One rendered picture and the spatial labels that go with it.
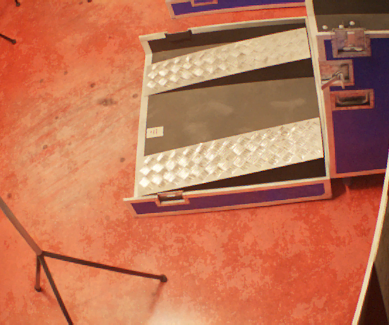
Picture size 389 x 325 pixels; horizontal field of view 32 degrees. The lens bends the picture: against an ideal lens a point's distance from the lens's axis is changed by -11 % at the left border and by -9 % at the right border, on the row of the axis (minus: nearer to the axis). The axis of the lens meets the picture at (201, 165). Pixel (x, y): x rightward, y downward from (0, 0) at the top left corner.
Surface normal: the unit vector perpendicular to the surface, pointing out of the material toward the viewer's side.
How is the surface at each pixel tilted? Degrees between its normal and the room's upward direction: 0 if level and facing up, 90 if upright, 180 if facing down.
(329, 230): 0
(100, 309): 0
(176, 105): 1
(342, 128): 90
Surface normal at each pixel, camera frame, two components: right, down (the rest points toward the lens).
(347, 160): -0.01, 0.84
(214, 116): -0.21, -0.54
